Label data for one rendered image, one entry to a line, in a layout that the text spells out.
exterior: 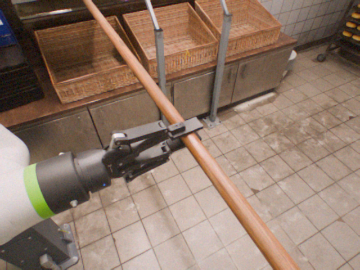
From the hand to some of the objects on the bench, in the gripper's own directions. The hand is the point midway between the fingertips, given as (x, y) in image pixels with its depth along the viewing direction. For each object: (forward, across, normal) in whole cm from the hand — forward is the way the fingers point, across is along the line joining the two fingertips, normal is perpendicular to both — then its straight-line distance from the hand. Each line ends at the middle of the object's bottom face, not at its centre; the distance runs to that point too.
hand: (184, 134), depth 48 cm
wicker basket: (0, +62, -128) cm, 143 cm away
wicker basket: (+120, +61, -126) cm, 185 cm away
